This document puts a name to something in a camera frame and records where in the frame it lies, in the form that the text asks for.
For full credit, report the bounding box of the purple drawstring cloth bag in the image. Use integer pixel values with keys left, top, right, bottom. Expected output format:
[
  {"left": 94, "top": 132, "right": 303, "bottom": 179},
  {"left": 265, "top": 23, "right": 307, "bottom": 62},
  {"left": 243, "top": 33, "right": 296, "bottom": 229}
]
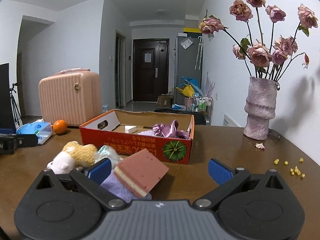
[{"left": 100, "top": 170, "right": 152, "bottom": 203}]

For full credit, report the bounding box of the iridescent plastic bag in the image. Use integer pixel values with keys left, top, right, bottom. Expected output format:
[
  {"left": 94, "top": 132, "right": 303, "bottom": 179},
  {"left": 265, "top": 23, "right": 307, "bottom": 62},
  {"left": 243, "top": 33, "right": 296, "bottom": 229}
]
[{"left": 94, "top": 145, "right": 123, "bottom": 170}]

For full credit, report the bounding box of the white and yellow plush toy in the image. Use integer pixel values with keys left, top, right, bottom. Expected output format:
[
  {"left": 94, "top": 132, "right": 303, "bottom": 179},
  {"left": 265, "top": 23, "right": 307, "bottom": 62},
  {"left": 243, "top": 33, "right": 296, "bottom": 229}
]
[{"left": 47, "top": 141, "right": 98, "bottom": 174}]

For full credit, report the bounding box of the black monitor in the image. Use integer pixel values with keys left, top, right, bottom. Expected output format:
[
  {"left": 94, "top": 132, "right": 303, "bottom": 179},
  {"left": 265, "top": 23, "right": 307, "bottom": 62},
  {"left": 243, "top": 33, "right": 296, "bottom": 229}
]
[{"left": 0, "top": 63, "right": 16, "bottom": 134}]

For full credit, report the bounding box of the blue tissue pack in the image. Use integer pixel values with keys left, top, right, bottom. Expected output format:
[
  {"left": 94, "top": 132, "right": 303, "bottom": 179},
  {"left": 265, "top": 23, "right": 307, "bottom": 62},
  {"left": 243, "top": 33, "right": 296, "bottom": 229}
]
[{"left": 16, "top": 121, "right": 53, "bottom": 145}]

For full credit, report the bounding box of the fallen rose petal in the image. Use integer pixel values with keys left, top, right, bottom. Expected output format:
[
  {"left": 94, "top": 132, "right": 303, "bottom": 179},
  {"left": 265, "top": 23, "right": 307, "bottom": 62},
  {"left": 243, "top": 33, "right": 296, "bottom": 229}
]
[{"left": 255, "top": 143, "right": 265, "bottom": 150}]

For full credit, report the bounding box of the white sponge block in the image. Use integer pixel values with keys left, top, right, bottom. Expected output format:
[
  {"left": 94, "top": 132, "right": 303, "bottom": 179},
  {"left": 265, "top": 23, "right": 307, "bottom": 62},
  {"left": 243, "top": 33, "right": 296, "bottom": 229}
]
[{"left": 124, "top": 125, "right": 137, "bottom": 134}]

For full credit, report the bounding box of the orange fruit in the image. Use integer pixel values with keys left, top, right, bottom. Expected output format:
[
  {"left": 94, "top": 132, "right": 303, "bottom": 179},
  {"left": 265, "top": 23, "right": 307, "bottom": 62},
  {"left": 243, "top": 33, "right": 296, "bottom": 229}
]
[{"left": 53, "top": 120, "right": 67, "bottom": 135}]

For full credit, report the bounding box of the black chair back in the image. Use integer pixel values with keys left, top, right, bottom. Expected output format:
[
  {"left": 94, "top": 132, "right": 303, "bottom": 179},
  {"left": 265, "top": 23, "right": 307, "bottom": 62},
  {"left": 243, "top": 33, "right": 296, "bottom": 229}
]
[{"left": 154, "top": 107, "right": 207, "bottom": 126}]

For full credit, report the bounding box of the red cardboard box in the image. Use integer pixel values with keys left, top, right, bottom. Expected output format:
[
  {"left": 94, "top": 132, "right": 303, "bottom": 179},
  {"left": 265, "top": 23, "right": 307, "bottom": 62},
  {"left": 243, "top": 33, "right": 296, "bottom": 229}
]
[{"left": 79, "top": 109, "right": 195, "bottom": 164}]

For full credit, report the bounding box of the pink satin cloth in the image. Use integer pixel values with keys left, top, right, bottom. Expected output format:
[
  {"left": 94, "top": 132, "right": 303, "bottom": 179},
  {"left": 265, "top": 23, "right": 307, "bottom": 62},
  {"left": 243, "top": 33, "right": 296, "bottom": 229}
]
[{"left": 152, "top": 120, "right": 190, "bottom": 139}]

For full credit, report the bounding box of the metal trolley with bottles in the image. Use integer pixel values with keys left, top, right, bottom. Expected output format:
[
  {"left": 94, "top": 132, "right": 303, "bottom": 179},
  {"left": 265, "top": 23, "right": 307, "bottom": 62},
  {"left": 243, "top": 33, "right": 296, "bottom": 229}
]
[{"left": 191, "top": 93, "right": 214, "bottom": 123}]

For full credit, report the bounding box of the purple textured vase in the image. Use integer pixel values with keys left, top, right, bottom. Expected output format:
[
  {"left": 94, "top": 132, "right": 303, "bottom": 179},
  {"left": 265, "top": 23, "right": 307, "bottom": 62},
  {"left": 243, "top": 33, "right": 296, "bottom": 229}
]
[{"left": 244, "top": 77, "right": 278, "bottom": 141}]

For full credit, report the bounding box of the pink ribbed suitcase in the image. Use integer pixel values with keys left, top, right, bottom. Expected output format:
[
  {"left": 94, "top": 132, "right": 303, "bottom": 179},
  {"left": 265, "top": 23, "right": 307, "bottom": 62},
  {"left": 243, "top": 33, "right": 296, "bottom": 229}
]
[{"left": 39, "top": 68, "right": 102, "bottom": 126}]

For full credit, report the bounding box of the brown cardboard box on floor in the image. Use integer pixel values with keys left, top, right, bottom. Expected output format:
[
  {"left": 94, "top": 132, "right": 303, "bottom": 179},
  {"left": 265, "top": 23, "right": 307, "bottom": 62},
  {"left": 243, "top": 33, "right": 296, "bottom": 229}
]
[{"left": 156, "top": 94, "right": 174, "bottom": 107}]

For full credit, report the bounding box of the dried pink rose bouquet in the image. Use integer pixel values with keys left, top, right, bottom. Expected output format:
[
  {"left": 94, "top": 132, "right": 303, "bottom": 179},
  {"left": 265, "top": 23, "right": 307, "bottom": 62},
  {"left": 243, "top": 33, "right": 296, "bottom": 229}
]
[{"left": 199, "top": 0, "right": 319, "bottom": 82}]

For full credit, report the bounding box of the grey refrigerator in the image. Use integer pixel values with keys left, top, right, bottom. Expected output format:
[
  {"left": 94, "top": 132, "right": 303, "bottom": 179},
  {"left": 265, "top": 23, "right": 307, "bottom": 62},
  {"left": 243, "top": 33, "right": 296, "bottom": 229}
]
[{"left": 174, "top": 33, "right": 202, "bottom": 105}]

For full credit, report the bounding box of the dark brown entrance door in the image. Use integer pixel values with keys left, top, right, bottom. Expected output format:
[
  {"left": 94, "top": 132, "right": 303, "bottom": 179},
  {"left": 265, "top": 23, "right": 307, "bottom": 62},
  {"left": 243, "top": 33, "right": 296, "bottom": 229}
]
[{"left": 132, "top": 38, "right": 169, "bottom": 102}]

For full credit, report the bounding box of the yellow box on fridge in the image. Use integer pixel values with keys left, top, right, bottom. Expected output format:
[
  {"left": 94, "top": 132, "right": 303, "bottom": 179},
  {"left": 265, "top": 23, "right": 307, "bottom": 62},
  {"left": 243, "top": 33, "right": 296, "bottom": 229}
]
[{"left": 183, "top": 28, "right": 201, "bottom": 33}]

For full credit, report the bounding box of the black camera tripod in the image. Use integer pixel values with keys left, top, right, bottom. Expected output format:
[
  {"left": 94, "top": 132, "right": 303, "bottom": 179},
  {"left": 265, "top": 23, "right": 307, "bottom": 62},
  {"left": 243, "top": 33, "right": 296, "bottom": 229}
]
[{"left": 9, "top": 83, "right": 23, "bottom": 127}]

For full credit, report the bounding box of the white board against wall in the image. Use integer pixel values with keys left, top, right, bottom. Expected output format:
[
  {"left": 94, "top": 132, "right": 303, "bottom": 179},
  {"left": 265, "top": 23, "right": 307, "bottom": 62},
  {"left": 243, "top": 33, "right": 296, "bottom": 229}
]
[{"left": 222, "top": 114, "right": 240, "bottom": 127}]

